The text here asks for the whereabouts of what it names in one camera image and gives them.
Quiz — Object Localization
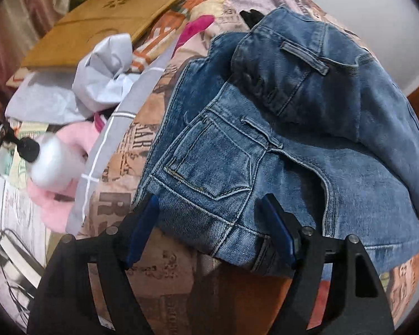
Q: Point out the crumpled grey cloth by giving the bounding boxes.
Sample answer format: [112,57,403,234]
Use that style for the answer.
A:
[5,33,144,124]

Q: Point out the grey white-striped cloth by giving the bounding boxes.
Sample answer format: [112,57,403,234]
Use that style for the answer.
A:
[66,31,182,236]

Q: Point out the black cable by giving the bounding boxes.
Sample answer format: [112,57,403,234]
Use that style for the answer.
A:
[0,228,46,308]

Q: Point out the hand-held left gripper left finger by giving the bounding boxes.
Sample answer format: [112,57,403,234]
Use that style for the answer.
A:
[26,193,161,335]

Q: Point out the bamboo lap desk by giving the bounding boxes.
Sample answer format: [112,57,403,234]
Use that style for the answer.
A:
[7,0,192,88]

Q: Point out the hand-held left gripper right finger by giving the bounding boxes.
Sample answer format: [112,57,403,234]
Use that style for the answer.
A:
[258,193,395,335]

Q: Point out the printed blanket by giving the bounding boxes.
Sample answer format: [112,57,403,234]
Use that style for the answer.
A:
[0,0,419,335]

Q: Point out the pink fluffy cloth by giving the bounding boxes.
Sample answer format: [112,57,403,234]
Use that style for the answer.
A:
[26,122,103,233]

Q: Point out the black folded cloth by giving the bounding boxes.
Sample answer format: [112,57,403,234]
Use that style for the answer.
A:
[239,9,266,28]

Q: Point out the blue denim pants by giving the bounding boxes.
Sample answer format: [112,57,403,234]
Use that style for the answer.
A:
[133,5,419,278]

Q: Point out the silver pump bottle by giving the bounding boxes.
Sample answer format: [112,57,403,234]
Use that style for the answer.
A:
[0,122,88,187]

